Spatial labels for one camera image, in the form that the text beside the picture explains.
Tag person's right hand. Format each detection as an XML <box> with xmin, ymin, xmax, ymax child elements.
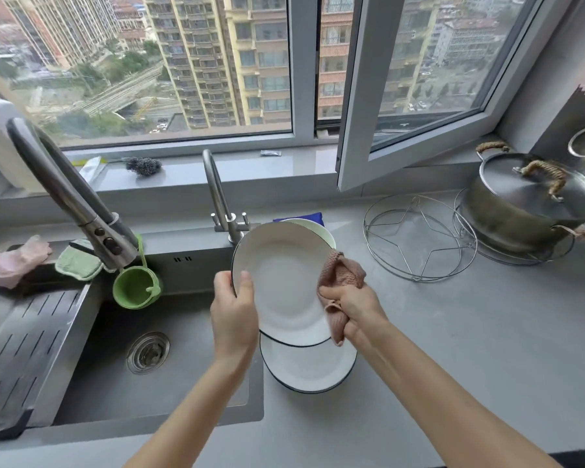
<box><xmin>318</xmin><ymin>282</ymin><xmax>391</xmax><ymax>346</ymax></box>

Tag person's left hand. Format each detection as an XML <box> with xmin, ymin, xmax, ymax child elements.
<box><xmin>209</xmin><ymin>270</ymin><xmax>260</xmax><ymax>371</ymax></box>

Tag pink dish cloth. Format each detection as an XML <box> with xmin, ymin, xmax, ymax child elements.
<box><xmin>317</xmin><ymin>250</ymin><xmax>367</xmax><ymax>348</ymax></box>

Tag pale green bowl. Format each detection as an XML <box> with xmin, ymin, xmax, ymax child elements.
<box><xmin>282</xmin><ymin>217</ymin><xmax>337</xmax><ymax>252</ymax></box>

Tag person's left forearm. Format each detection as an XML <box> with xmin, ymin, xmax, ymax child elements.
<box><xmin>122</xmin><ymin>355</ymin><xmax>254</xmax><ymax>468</ymax></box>

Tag person's right forearm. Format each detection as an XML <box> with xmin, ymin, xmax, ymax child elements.
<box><xmin>356</xmin><ymin>321</ymin><xmax>564</xmax><ymax>468</ymax></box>

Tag dark pull-down kitchen faucet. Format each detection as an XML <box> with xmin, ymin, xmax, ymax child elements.
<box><xmin>7</xmin><ymin>116</ymin><xmax>140</xmax><ymax>272</ymax></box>

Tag stainless steel sink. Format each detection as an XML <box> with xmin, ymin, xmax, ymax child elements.
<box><xmin>0</xmin><ymin>224</ymin><xmax>265</xmax><ymax>442</ymax></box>

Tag sink drain strainer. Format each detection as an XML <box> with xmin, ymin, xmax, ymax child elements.
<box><xmin>125</xmin><ymin>331</ymin><xmax>172</xmax><ymax>376</ymax></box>

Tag blue cloth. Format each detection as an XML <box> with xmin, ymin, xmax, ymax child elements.
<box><xmin>272</xmin><ymin>211</ymin><xmax>326</xmax><ymax>229</ymax></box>

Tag green silicone cup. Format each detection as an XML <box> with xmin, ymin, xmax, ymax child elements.
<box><xmin>112</xmin><ymin>233</ymin><xmax>163</xmax><ymax>310</ymax></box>

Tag small steel drinking faucet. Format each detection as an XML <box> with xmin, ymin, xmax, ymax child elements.
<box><xmin>202</xmin><ymin>149</ymin><xmax>251</xmax><ymax>246</ymax></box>

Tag stainless steel pot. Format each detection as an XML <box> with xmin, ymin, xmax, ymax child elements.
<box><xmin>465</xmin><ymin>140</ymin><xmax>585</xmax><ymax>254</ymax></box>

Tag green sponge pad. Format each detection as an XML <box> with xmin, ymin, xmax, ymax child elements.
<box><xmin>54</xmin><ymin>240</ymin><xmax>104</xmax><ymax>282</ymax></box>

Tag steel wool scrubber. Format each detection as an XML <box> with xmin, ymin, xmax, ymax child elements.
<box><xmin>125</xmin><ymin>156</ymin><xmax>163</xmax><ymax>177</ymax></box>

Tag steel pot lid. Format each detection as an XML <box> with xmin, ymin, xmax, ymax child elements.
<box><xmin>477</xmin><ymin>151</ymin><xmax>585</xmax><ymax>222</ymax></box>

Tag steel slotted drain tray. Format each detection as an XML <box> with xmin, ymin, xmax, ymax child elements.
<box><xmin>0</xmin><ymin>282</ymin><xmax>96</xmax><ymax>437</ymax></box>

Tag white plastic packet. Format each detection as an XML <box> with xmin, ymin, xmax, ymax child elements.
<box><xmin>77</xmin><ymin>155</ymin><xmax>109</xmax><ymax>186</ymax></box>

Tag open grey window sash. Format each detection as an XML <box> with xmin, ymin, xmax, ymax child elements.
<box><xmin>335</xmin><ymin>0</ymin><xmax>547</xmax><ymax>192</ymax></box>

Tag pink rubber glove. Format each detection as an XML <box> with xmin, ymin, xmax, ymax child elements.
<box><xmin>0</xmin><ymin>234</ymin><xmax>53</xmax><ymax>290</ymax></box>

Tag yellow apartment building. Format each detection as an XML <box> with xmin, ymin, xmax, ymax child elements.
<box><xmin>141</xmin><ymin>0</ymin><xmax>435</xmax><ymax>130</ymax></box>

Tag white pump soap dispenser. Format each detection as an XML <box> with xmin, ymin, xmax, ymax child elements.
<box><xmin>0</xmin><ymin>94</ymin><xmax>45</xmax><ymax>198</ymax></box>

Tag wire steaming rack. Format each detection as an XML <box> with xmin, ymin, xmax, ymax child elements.
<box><xmin>452</xmin><ymin>187</ymin><xmax>576</xmax><ymax>267</ymax></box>
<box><xmin>363</xmin><ymin>193</ymin><xmax>478</xmax><ymax>283</ymax></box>

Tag grey window frame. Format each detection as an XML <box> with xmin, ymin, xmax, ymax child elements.
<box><xmin>0</xmin><ymin>0</ymin><xmax>581</xmax><ymax>190</ymax></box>

